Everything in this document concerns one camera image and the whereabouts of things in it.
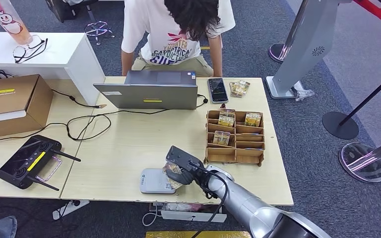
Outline brown cardboard box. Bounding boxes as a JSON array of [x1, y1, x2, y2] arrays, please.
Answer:
[[0, 74, 55, 138]]

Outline wooden card organizer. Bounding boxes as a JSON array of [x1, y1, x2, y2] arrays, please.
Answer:
[[203, 110, 265, 167]]

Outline clear plastic bag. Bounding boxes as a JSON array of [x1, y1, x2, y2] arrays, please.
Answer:
[[290, 86, 316, 102]]

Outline chrome stool base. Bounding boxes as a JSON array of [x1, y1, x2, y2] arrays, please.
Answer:
[[84, 4, 116, 46]]

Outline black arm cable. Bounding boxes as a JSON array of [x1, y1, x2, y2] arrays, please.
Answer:
[[189, 161, 230, 238]]

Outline black cable with plug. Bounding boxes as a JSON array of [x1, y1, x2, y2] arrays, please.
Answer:
[[52, 89, 108, 110]]

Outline black remote controller with antennas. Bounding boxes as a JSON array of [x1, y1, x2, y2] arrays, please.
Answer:
[[0, 134, 81, 191]]

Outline black stanchion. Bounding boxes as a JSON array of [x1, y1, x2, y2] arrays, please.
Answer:
[[322, 66, 381, 141]]

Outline gold hotel key card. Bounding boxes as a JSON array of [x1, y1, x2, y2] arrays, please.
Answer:
[[217, 109, 236, 128], [212, 130, 231, 146], [244, 113, 263, 127]]

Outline snowman print cup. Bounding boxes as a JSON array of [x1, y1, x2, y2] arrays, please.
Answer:
[[0, 0, 34, 46]]

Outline person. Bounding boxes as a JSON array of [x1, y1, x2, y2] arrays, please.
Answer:
[[121, 0, 237, 78]]

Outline black earphone cable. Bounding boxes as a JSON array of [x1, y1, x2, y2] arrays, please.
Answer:
[[196, 94, 209, 109]]

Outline black office chair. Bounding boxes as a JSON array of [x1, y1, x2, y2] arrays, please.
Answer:
[[45, 0, 101, 24]]

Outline dark round stanchion base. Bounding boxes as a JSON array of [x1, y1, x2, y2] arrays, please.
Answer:
[[268, 43, 291, 64]]

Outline black looped cable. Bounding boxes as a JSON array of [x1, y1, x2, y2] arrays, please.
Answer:
[[0, 109, 171, 142]]

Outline chrome base stanchion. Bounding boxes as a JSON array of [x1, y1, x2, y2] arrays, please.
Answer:
[[338, 135, 381, 183]]

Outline black smartphone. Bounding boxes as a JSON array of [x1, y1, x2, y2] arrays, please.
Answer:
[[207, 77, 229, 105]]

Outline gold patterned ID card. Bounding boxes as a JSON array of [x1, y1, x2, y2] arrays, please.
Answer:
[[162, 162, 185, 190]]

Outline gold floor tape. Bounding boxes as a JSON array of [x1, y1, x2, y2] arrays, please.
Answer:
[[145, 231, 252, 238]]

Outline white box under table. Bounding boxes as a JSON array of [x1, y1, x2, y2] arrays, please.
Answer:
[[161, 210, 227, 223]]

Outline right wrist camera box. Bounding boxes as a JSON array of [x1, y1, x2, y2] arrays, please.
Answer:
[[165, 146, 206, 173]]

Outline grey card reader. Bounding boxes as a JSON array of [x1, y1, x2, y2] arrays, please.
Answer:
[[139, 168, 177, 194]]

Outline silver kiosk stand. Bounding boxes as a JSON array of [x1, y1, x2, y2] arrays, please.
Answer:
[[265, 0, 354, 100]]

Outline white counter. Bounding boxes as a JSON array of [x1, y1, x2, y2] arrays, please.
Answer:
[[0, 32, 106, 107]]

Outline white power strip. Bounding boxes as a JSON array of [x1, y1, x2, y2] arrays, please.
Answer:
[[52, 199, 90, 221]]

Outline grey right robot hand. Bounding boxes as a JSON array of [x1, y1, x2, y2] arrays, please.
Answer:
[[166, 168, 206, 186]]

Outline grey laptop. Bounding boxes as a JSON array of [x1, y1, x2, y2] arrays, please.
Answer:
[[93, 70, 198, 111]]

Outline black-framed glasses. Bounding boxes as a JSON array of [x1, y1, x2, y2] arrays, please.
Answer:
[[12, 35, 49, 64]]

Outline white cable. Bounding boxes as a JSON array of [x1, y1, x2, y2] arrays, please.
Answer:
[[141, 201, 164, 227]]

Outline stack of gold cards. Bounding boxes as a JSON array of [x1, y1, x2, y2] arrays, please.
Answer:
[[229, 80, 251, 99]]

